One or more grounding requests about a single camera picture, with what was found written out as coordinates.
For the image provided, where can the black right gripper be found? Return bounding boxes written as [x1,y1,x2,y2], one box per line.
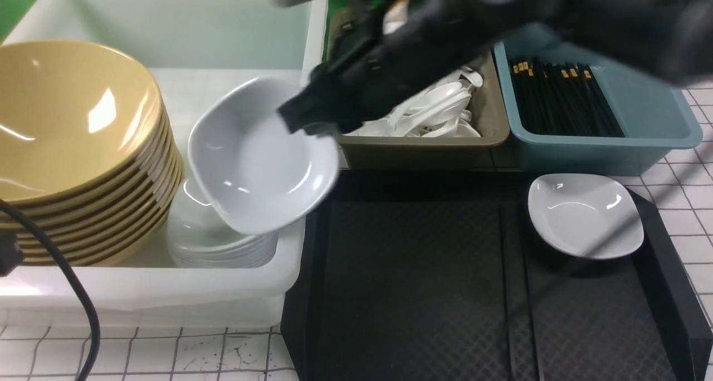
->
[276,0,502,134]

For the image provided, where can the white square side dish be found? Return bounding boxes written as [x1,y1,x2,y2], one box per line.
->
[187,77,340,235]
[528,173,644,260]

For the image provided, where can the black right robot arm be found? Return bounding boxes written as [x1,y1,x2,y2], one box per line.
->
[274,0,712,134]

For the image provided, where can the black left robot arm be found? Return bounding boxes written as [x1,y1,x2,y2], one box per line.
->
[0,229,25,277]

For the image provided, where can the pile of white spoons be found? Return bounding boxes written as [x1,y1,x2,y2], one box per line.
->
[349,65,485,138]

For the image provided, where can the olive plastic spoon bin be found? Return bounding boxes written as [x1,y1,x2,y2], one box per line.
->
[337,52,510,170]

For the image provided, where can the bundle of black chopsticks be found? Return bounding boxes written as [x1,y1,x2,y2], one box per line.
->
[509,57,626,138]

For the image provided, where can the black plastic serving tray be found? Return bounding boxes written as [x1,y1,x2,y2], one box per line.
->
[281,170,711,380]

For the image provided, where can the blue plastic chopstick bin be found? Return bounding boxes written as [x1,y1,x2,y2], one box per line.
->
[492,24,703,176]

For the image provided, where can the stack of white dishes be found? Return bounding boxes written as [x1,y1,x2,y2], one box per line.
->
[165,177,279,268]

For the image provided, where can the stack of yellow bowls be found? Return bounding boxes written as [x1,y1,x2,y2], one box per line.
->
[1,40,185,266]

